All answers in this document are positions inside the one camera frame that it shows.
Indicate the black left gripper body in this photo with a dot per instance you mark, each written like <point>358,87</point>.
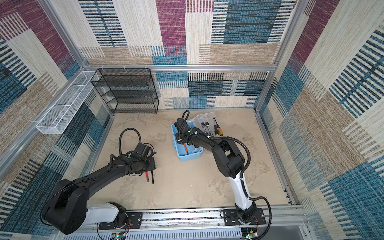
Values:
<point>147,164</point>

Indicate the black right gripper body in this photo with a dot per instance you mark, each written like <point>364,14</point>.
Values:
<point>177,136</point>

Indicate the black hex key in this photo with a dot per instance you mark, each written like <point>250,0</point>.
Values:
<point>152,177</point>

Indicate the yellow handled wrench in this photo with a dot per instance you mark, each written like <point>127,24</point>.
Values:
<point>208,126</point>

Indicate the light blue plastic tool box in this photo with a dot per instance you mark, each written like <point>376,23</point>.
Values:
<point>198,142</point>

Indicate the wooden handled screwdriver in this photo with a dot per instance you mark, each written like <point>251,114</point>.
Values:
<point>218,128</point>

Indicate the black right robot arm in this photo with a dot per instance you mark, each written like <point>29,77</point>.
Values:
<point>243,201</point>

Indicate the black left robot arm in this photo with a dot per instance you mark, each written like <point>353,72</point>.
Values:
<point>67,210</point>

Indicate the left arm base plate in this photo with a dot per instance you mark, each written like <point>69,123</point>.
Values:
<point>130,220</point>

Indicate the black wire mesh shelf rack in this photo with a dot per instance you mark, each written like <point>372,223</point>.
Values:
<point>127,90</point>

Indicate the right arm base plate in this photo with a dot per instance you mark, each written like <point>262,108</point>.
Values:
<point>234,217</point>

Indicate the white wire mesh basket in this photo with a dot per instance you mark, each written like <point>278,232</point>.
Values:
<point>57,119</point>

